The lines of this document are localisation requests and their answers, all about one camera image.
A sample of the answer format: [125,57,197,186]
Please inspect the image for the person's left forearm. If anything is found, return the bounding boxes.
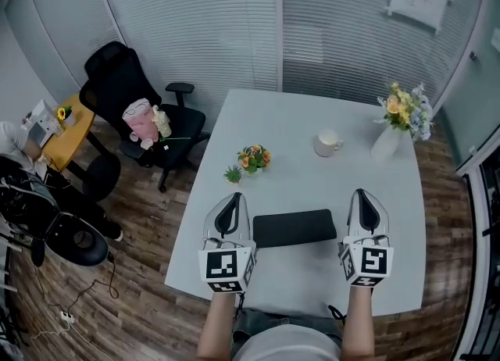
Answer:
[195,291,245,361]

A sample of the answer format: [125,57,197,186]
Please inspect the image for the round wooden pedestal table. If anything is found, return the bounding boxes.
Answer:
[40,93,122,202]

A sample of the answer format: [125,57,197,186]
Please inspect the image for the black swivel chair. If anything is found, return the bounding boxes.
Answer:
[0,178,110,269]

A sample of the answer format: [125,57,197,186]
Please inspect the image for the frosted glass door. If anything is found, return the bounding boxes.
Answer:
[439,0,500,175]

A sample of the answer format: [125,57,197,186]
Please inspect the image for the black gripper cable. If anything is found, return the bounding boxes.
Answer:
[327,304,348,327]

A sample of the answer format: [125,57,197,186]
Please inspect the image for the black adapter cable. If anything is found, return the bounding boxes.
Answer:
[67,251,119,310]

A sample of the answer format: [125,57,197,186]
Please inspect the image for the white box appliance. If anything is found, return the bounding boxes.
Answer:
[20,98,66,148]

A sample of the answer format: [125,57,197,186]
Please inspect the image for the small sunflower pot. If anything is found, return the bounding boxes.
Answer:
[56,105,77,127]

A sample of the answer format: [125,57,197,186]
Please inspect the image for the white floor cable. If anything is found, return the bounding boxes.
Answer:
[30,317,95,353]

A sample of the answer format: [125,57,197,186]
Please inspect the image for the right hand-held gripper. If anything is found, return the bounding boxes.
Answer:
[337,188,395,288]

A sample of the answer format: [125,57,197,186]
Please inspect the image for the orange flower pot plant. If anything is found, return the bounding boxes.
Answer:
[236,144,273,177]

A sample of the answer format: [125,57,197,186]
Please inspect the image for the person's white shirt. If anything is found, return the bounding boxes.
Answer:
[230,323,343,361]

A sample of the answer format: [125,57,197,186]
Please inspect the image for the person's denim jeans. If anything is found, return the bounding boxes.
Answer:
[232,307,345,348]

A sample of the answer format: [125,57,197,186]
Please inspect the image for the small green succulent pot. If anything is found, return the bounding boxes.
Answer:
[223,164,244,186]

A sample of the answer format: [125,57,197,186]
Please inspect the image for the black metal railing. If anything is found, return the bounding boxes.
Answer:
[459,155,500,361]

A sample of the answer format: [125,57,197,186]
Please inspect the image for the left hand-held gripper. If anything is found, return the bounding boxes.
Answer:
[197,191,258,295]

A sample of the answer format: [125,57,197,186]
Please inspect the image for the yellow printed card mat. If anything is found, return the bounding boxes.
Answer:
[252,208,338,250]

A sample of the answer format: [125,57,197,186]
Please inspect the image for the person's right forearm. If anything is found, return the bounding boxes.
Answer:
[338,284,377,361]

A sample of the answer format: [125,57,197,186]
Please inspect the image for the cream plush toy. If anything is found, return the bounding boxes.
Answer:
[151,104,173,138]

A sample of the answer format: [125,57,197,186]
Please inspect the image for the white vase with flowers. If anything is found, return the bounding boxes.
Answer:
[370,81,435,163]

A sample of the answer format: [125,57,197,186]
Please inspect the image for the black mesh office chair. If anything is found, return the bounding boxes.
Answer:
[78,41,207,194]

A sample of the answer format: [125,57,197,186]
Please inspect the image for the white mug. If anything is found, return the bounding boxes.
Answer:
[312,128,345,159]

